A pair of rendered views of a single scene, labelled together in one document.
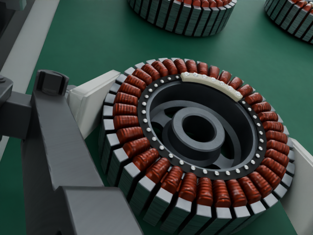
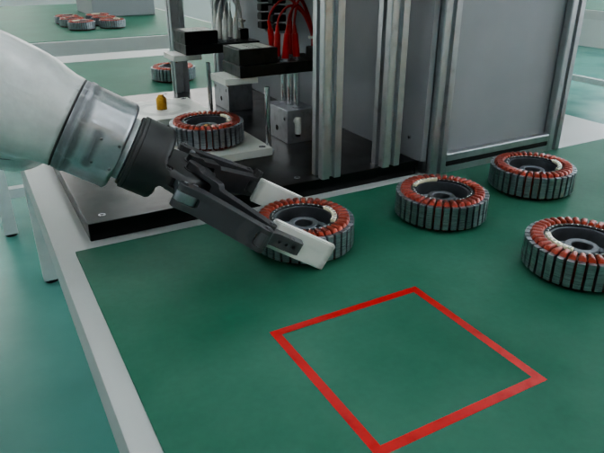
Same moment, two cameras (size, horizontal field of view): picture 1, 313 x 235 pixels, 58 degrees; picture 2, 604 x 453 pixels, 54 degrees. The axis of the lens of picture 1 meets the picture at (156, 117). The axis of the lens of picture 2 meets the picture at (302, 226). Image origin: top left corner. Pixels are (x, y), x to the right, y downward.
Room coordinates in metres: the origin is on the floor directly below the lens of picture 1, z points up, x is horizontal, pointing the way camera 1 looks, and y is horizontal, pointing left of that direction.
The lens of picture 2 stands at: (0.00, -0.61, 1.05)
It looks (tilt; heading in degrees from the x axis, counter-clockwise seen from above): 25 degrees down; 79
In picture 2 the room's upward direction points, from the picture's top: straight up
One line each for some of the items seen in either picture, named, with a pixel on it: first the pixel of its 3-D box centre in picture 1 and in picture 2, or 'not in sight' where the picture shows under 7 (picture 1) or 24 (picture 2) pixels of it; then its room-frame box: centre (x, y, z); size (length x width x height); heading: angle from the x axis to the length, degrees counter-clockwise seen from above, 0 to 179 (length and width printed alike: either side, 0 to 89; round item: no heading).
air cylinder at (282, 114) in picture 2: not in sight; (290, 119); (0.16, 0.33, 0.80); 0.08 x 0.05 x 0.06; 108
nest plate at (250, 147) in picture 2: not in sight; (208, 145); (0.03, 0.29, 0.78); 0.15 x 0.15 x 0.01; 18
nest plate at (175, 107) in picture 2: not in sight; (162, 111); (-0.05, 0.52, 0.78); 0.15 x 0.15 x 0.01; 18
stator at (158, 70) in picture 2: not in sight; (173, 72); (-0.03, 0.97, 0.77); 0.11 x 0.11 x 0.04
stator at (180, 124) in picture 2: not in sight; (207, 129); (0.03, 0.29, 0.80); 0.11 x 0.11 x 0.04
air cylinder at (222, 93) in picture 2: not in sight; (233, 93); (0.09, 0.56, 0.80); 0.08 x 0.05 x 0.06; 108
